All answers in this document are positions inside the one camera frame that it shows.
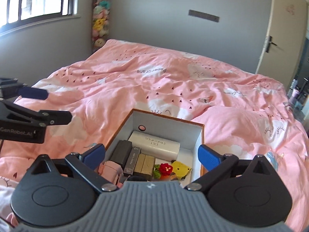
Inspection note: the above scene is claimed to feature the black rectangular case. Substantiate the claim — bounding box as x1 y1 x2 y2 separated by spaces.
110 140 132 169

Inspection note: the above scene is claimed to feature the yellow tape measure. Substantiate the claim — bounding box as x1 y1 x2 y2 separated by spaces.
171 161 192 180

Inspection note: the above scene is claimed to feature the grey slim cosmetic box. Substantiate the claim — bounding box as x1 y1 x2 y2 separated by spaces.
123 147 141 177

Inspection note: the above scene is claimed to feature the red flower toy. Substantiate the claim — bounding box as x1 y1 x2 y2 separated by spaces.
153 163 173 180

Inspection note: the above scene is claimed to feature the long white box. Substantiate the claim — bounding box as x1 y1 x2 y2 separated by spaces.
128 131 180 161

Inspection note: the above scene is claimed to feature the brown square gift box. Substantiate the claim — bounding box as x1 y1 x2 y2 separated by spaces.
133 154 155 181

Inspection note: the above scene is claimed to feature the orange storage box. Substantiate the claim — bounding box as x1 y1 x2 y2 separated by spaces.
105 109 205 186

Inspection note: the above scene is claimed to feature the cream bedroom door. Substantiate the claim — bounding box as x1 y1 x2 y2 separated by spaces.
256 0 308 89

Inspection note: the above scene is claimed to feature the pink patterned duvet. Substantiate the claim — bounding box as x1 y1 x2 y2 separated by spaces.
1 40 308 231

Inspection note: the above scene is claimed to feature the window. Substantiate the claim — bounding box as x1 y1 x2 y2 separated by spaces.
1 0 77 36

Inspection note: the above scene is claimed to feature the stack of plush toys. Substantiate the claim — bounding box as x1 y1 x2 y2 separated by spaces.
92 0 111 52

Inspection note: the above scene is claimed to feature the grey wall switch panel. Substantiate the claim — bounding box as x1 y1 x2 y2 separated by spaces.
188 9 219 23

